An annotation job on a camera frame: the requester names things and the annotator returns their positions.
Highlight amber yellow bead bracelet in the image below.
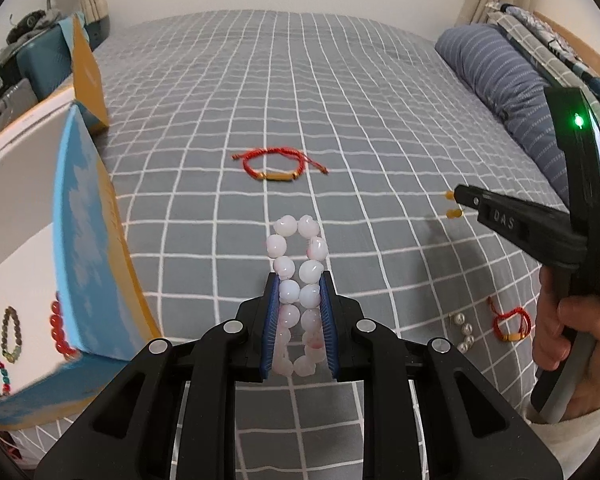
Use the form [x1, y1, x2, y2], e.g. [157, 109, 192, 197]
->
[443, 190, 465, 221]

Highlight red cord bracelet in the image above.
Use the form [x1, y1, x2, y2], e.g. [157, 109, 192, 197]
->
[486, 294, 534, 344]
[230, 146, 330, 183]

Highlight red bead bracelet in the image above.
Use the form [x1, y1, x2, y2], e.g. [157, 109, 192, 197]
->
[48, 300, 79, 361]

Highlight pink white bead bracelet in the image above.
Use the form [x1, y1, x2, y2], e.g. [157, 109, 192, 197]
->
[264, 213, 330, 378]

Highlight brown wooden bead bracelet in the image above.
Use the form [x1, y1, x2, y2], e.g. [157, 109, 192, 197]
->
[0, 305, 24, 365]

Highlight right hand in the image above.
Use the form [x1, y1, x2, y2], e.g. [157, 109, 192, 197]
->
[532, 266, 600, 420]

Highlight patterned folded blanket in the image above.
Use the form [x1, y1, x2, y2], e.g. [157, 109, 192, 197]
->
[486, 2, 600, 103]

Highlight grey plaid pillow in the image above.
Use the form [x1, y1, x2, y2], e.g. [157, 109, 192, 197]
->
[489, 12, 600, 124]

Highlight blue striped pillow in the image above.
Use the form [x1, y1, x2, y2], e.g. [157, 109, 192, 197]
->
[434, 24, 569, 204]

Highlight blue yellow cardboard box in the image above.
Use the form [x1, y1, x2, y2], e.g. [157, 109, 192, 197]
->
[0, 18, 160, 431]

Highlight wooden headboard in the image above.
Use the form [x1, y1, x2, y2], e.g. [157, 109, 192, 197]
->
[534, 11, 600, 76]

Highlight grey checked bed sheet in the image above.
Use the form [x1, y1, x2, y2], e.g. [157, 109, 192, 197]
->
[96, 11, 559, 406]

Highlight grey suitcase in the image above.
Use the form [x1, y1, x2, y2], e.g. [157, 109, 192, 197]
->
[0, 78, 38, 132]

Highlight teal suitcase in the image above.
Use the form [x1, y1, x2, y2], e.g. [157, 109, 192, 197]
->
[16, 25, 72, 101]

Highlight black headphones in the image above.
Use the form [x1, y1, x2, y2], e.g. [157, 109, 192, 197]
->
[6, 8, 62, 44]

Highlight white pearl bracelet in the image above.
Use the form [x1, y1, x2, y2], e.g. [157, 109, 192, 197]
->
[448, 312, 477, 354]

